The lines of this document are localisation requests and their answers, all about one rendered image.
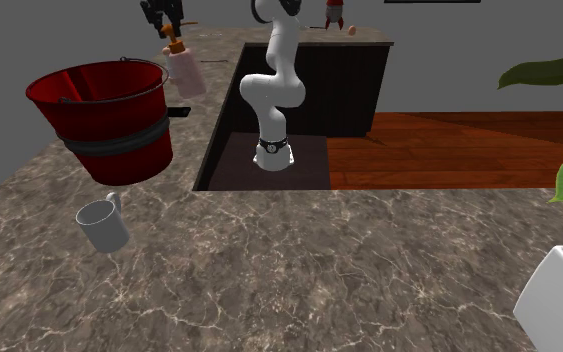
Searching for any pink soap dispenser orange pump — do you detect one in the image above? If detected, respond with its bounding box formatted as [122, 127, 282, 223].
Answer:
[159, 22, 209, 100]

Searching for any red bucket with grey band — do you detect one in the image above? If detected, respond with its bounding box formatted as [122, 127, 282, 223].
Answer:
[24, 56, 175, 188]

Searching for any dark robot stand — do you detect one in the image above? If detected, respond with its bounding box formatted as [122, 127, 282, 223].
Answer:
[207, 131, 332, 192]

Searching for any grey mug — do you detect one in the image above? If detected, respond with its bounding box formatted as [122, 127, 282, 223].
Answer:
[74, 190, 132, 255]

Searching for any green leafy potted plant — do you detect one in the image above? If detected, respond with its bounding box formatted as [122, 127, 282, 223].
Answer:
[497, 45, 563, 245]

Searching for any white square planter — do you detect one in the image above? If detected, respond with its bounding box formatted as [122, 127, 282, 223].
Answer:
[512, 244, 563, 352]

